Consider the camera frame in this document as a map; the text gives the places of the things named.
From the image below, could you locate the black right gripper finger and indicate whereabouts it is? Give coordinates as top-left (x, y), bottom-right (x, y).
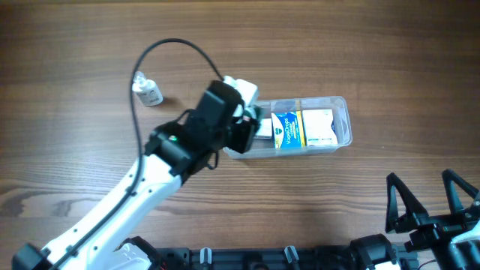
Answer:
top-left (442, 169), bottom-right (479, 216)
top-left (385, 172), bottom-right (428, 233)

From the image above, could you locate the white green Panadol box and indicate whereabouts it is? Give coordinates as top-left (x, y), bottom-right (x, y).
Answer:
top-left (255, 118), bottom-right (273, 139)

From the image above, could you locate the white Calamol lotion bottle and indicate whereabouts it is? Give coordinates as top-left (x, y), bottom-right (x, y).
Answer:
top-left (131, 71), bottom-right (164, 107)

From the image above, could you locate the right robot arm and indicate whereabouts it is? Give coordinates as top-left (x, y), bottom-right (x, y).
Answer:
top-left (385, 169), bottom-right (479, 269)

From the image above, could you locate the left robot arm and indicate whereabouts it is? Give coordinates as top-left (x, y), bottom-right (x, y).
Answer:
top-left (11, 76), bottom-right (263, 269)

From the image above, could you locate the clear plastic container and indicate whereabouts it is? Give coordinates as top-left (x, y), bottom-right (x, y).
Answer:
top-left (224, 96), bottom-right (353, 159)

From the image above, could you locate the blue VapoDrops box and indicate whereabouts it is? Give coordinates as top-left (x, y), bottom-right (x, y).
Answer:
top-left (271, 111), bottom-right (306, 149)

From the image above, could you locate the white medicine box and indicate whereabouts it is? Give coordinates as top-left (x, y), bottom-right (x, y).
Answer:
top-left (301, 109), bottom-right (338, 146)

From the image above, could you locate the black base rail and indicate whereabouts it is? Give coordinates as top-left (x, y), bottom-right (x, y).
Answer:
top-left (112, 235), bottom-right (419, 270)

